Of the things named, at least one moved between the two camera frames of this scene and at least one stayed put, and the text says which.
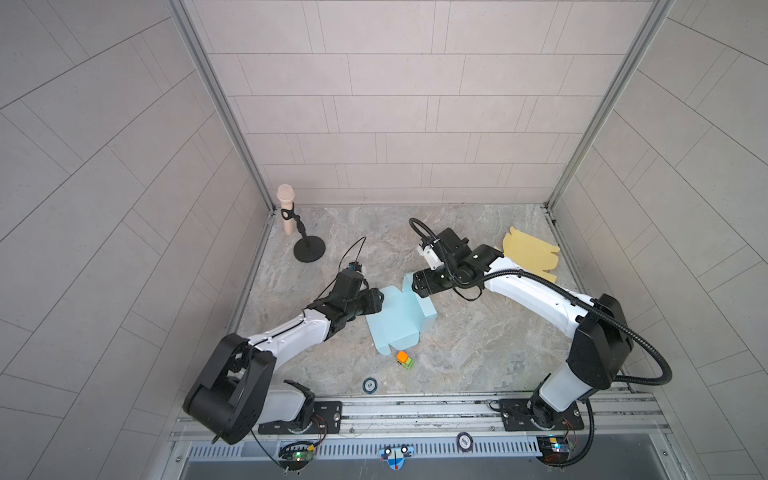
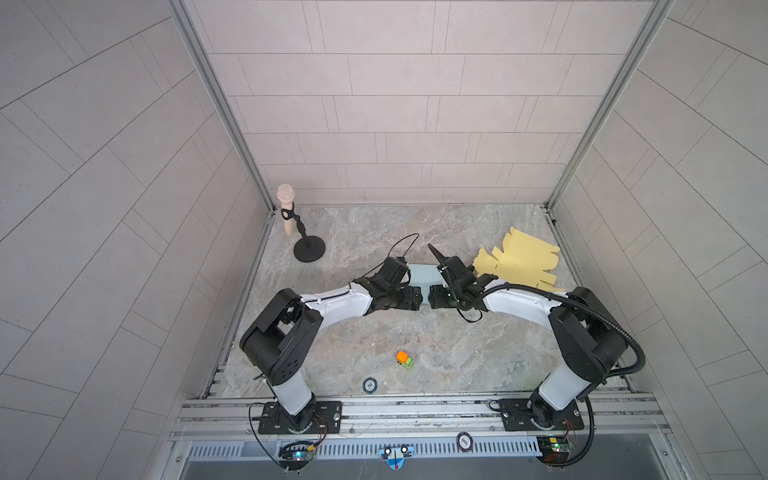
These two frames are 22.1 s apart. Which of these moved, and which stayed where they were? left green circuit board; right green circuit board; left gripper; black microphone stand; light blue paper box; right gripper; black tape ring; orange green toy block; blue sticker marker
Moved: light blue paper box; left gripper; right gripper
Stayed: left green circuit board; black microphone stand; black tape ring; orange green toy block; right green circuit board; blue sticker marker
